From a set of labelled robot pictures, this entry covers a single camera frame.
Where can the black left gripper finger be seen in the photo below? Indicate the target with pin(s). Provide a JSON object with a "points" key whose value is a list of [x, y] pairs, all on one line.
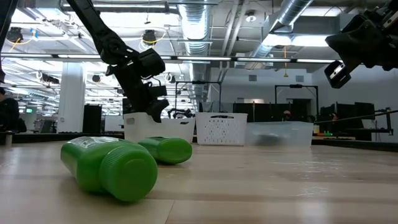
{"points": [[156, 115], [161, 105]]}

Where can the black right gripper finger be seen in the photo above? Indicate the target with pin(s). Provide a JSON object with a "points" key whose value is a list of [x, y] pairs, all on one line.
{"points": [[354, 29], [362, 49]]}

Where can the slim green bottle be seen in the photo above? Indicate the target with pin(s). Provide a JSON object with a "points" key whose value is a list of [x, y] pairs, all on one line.
{"points": [[169, 150]]}

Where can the small black robot arm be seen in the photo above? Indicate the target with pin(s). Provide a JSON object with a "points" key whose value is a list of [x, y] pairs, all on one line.
{"points": [[182, 113]]}

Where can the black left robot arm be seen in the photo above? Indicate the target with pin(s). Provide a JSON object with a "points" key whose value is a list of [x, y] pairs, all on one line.
{"points": [[102, 40]]}

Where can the black cabinet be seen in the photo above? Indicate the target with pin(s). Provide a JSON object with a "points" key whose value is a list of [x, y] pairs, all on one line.
{"points": [[92, 118]]}

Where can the small black monitor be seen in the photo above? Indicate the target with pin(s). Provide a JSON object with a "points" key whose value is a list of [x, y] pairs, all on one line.
{"points": [[365, 109]]}

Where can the long white light bar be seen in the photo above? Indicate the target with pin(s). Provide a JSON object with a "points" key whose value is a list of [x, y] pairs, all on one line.
{"points": [[202, 58]]}

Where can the white square column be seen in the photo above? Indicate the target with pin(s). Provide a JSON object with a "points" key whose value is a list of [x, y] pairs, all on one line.
{"points": [[71, 96]]}

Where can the white lattice plastic basket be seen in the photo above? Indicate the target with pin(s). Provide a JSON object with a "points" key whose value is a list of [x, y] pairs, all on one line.
{"points": [[221, 127]]}

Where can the wide black monitor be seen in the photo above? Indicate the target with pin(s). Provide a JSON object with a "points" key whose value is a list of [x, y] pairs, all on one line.
{"points": [[342, 112]]}

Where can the person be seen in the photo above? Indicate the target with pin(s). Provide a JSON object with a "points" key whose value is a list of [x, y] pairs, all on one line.
{"points": [[287, 115], [8, 113], [334, 117]]}

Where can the large green bottle ribbed cap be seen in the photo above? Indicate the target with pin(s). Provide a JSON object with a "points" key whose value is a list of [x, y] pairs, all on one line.
{"points": [[93, 165]]}

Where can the black table border strip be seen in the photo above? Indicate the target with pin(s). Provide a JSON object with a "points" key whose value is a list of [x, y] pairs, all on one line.
{"points": [[46, 137], [357, 143]]}

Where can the clear plastic container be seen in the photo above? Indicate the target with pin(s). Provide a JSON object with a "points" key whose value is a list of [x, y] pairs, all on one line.
{"points": [[295, 132]]}

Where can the small silver cup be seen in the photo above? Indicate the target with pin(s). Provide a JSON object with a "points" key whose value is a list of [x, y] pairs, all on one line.
{"points": [[8, 138]]}

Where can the black metal frame stand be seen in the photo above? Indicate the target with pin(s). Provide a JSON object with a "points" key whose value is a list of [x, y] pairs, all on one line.
{"points": [[197, 82], [297, 86]]}

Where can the silver smooth air duct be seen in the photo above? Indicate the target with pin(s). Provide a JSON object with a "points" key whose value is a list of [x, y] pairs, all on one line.
{"points": [[292, 12]]}

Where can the silver ribbed air duct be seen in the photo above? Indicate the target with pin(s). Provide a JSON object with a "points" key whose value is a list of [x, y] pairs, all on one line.
{"points": [[195, 21]]}

